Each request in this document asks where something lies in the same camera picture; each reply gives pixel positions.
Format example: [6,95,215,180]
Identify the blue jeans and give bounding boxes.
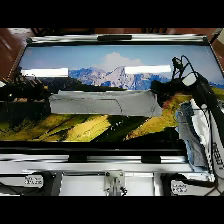
[175,100,210,172]

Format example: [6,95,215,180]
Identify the black cable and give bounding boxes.
[171,54,198,81]

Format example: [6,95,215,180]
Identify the white garment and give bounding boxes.
[189,99,216,183]

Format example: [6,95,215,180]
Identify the grey garment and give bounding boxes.
[48,89,164,118]

